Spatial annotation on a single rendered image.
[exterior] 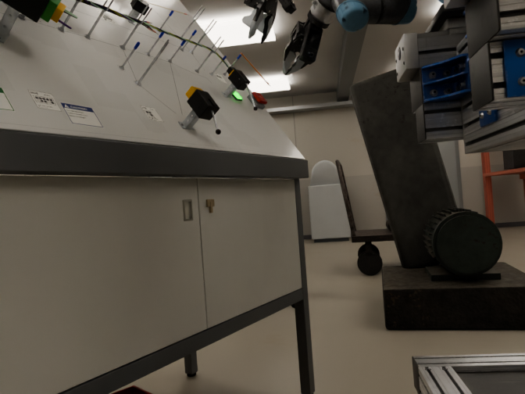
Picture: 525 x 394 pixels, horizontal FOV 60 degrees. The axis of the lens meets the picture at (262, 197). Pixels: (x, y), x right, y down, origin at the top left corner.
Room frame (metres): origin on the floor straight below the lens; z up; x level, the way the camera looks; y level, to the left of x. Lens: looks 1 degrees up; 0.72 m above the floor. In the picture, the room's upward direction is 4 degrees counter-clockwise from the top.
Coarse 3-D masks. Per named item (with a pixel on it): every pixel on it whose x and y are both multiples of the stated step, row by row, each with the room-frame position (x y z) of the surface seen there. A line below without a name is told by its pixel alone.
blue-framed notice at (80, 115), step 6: (60, 102) 0.89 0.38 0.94; (66, 108) 0.89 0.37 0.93; (72, 108) 0.90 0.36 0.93; (78, 108) 0.92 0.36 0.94; (84, 108) 0.93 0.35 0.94; (90, 108) 0.94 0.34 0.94; (66, 114) 0.88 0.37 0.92; (72, 114) 0.89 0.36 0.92; (78, 114) 0.90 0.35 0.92; (84, 114) 0.92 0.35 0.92; (90, 114) 0.93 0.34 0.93; (72, 120) 0.87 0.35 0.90; (78, 120) 0.89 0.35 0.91; (84, 120) 0.90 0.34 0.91; (90, 120) 0.91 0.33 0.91; (96, 120) 0.93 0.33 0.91; (96, 126) 0.92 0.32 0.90; (102, 126) 0.93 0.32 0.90
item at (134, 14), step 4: (132, 0) 1.39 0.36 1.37; (136, 0) 1.37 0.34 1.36; (140, 0) 1.38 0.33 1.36; (132, 4) 1.39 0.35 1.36; (136, 4) 1.38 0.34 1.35; (140, 4) 1.38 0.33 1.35; (144, 4) 1.39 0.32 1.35; (132, 8) 1.38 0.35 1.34; (136, 8) 1.39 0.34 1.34; (140, 8) 1.39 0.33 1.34; (144, 8) 1.39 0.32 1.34; (148, 8) 1.40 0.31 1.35; (132, 12) 1.40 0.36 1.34; (136, 12) 1.40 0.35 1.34; (140, 12) 1.40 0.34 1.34; (132, 16) 1.41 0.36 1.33; (136, 16) 1.41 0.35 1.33; (128, 20) 1.40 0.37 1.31
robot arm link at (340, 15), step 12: (336, 0) 1.19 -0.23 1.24; (348, 0) 1.16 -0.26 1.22; (360, 0) 1.16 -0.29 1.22; (372, 0) 1.17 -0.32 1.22; (336, 12) 1.19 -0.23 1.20; (348, 12) 1.15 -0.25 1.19; (360, 12) 1.15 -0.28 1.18; (372, 12) 1.18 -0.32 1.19; (348, 24) 1.17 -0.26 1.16; (360, 24) 1.18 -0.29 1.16
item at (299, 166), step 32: (0, 160) 0.72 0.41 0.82; (32, 160) 0.77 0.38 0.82; (64, 160) 0.82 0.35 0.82; (96, 160) 0.88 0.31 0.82; (128, 160) 0.94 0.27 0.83; (160, 160) 1.02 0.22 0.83; (192, 160) 1.12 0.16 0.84; (224, 160) 1.23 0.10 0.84; (256, 160) 1.37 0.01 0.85; (288, 160) 1.54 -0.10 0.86
